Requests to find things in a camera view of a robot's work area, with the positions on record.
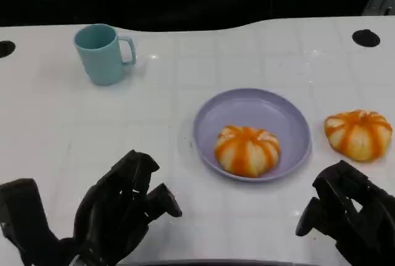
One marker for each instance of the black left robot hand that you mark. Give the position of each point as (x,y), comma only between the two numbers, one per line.
(108,216)

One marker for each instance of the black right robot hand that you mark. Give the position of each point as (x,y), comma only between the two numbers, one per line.
(370,216)

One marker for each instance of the orange and white bread roll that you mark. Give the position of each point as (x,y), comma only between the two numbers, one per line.
(358,134)
(247,152)

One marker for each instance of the pale green mug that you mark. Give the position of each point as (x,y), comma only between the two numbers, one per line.
(100,62)

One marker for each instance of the lilac plate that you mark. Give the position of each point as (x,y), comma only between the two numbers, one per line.
(253,108)

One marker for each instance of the black round table grommet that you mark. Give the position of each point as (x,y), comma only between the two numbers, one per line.
(5,49)
(366,38)

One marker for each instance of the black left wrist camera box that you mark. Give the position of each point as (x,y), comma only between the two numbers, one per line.
(21,213)

